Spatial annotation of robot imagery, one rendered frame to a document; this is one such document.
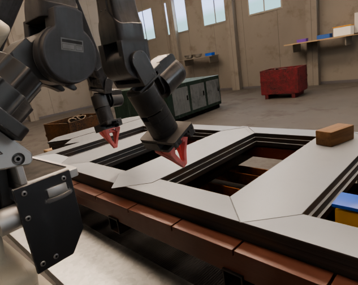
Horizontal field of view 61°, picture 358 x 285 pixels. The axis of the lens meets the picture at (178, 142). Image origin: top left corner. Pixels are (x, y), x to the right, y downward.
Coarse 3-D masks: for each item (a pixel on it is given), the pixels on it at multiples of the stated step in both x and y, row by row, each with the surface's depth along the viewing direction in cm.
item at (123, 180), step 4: (120, 176) 101; (124, 176) 100; (128, 176) 100; (116, 180) 98; (120, 180) 97; (124, 180) 97; (128, 180) 96; (132, 180) 96; (136, 180) 95; (140, 180) 95; (144, 180) 94; (120, 184) 94; (124, 184) 93; (128, 184) 93; (132, 184) 92; (136, 184) 92
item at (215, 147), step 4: (192, 144) 127; (196, 144) 127; (200, 144) 126; (204, 144) 125; (208, 144) 124; (212, 144) 123; (216, 144) 122; (220, 144) 121; (196, 148) 121; (200, 148) 120; (204, 148) 119; (208, 148) 118; (212, 148) 118; (216, 148) 117; (220, 148) 116
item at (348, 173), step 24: (96, 144) 164; (240, 144) 123; (264, 144) 128; (288, 144) 120; (192, 168) 104; (120, 192) 95; (336, 192) 75; (192, 216) 73; (216, 216) 68; (312, 216) 65; (264, 240) 60; (288, 240) 56; (312, 264) 54; (336, 264) 51
